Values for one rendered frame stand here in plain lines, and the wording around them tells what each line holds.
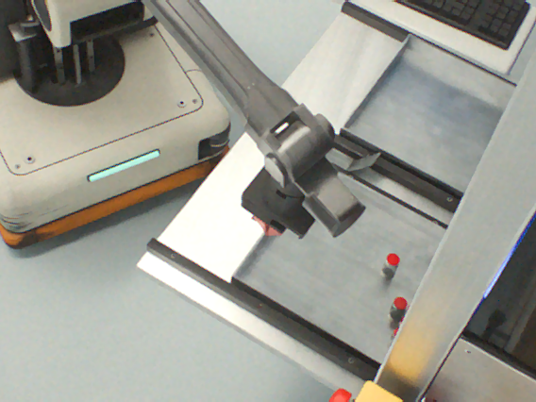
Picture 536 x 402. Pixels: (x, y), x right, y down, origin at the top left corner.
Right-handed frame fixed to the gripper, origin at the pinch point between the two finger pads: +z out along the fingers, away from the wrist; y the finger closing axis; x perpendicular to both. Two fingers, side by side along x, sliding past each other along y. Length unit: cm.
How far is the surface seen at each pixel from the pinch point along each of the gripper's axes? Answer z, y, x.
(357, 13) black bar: 12, -13, 55
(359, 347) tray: 9.9, 19.9, -2.7
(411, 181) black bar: 8.7, 12.6, 27.3
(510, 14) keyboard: 16, 10, 80
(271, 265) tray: 12.0, 2.0, 1.5
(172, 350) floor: 103, -14, 14
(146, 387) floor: 103, -13, 3
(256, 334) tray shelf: 11.8, 6.3, -9.6
